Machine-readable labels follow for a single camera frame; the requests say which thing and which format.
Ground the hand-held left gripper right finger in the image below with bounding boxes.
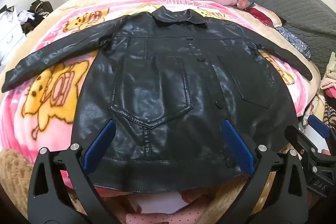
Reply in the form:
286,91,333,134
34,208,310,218
221,120,308,224

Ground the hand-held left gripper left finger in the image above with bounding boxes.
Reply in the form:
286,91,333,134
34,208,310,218
28,119,117,224

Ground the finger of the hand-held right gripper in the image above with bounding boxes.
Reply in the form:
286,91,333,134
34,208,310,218
308,115,336,143
285,125,324,161

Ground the black leather jacket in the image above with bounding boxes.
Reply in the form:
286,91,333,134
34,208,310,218
1,6,313,194

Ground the pastel clothes pile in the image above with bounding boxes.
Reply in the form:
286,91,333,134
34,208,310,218
302,51,336,135

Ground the dark clothes pile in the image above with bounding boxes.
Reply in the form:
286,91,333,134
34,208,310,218
17,0,54,33

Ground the pink cartoon printed blanket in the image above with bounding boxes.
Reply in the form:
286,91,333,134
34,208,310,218
0,0,322,188

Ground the white cloth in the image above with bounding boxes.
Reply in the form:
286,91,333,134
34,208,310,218
135,192,191,214

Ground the blue patterned cloth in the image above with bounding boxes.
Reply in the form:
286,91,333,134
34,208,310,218
276,26,311,60

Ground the pink dotted garment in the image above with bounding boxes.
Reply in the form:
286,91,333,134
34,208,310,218
125,210,238,224

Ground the dark red cloth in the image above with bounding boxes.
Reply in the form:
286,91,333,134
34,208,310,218
247,6,286,28

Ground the grey quilted headboard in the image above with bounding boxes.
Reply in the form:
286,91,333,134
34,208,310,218
220,0,336,64

